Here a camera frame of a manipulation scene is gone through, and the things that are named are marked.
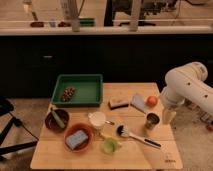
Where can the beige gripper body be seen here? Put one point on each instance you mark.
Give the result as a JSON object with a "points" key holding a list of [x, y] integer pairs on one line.
{"points": [[168, 115]]}

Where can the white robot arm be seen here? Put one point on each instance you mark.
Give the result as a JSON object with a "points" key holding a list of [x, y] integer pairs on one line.
{"points": [[186, 82]]}

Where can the metal can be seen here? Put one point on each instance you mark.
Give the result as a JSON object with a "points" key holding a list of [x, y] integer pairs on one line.
{"points": [[152, 120]]}

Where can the orange fruit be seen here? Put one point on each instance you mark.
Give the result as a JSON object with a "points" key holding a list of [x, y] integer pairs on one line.
{"points": [[152, 101]]}

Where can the wooden folding table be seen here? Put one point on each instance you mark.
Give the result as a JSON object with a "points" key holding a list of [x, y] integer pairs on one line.
{"points": [[51, 152]]}

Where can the black white brush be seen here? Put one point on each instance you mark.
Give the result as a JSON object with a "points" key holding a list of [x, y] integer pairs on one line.
{"points": [[124, 131]]}

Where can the green small cup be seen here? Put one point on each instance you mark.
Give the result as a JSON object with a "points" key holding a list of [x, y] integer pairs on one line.
{"points": [[109, 145]]}

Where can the white cup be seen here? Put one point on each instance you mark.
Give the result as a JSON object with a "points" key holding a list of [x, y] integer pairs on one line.
{"points": [[98, 120]]}

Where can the green plastic tray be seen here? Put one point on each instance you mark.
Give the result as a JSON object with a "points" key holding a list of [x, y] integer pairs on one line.
{"points": [[88, 90]]}

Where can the orange bowl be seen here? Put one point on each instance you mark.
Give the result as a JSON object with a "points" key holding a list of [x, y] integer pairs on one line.
{"points": [[79, 126]]}

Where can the blue sponge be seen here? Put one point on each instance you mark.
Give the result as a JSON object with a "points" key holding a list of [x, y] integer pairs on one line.
{"points": [[76, 139]]}

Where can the red grape bunch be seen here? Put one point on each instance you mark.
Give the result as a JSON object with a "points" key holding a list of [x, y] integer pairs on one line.
{"points": [[67, 94]]}

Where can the green cucumber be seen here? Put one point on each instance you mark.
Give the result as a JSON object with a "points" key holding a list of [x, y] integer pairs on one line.
{"points": [[57, 118]]}

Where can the dark brown bowl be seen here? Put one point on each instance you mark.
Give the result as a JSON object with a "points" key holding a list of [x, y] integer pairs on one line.
{"points": [[52, 125]]}

